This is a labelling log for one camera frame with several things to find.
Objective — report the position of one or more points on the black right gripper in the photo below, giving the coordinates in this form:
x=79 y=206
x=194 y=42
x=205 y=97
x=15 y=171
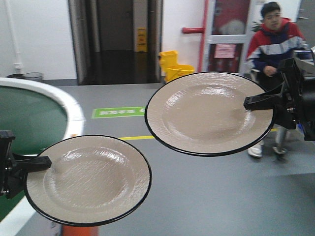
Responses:
x=295 y=98

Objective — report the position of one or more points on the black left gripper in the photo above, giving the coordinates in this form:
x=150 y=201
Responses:
x=13 y=167

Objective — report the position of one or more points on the beige plate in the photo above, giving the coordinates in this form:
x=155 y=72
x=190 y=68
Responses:
x=203 y=114
x=93 y=180

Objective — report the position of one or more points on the green circular conveyor belt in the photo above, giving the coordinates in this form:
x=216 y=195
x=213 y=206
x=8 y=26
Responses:
x=37 y=121

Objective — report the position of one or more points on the man in red jacket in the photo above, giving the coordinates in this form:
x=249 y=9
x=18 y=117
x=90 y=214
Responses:
x=275 y=41

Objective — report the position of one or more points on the white outer rim guard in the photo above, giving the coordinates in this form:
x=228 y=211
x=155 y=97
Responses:
x=23 y=211

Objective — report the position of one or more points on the mesh waste bin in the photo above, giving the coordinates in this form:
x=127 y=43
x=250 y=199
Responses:
x=34 y=76

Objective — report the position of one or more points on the red pipe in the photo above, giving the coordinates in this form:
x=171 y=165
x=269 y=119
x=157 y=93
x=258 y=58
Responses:
x=201 y=31

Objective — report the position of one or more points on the yellow mop bucket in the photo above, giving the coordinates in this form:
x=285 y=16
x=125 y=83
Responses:
x=168 y=61

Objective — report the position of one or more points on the yellow wet floor sign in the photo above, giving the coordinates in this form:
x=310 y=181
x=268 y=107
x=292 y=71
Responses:
x=141 y=40

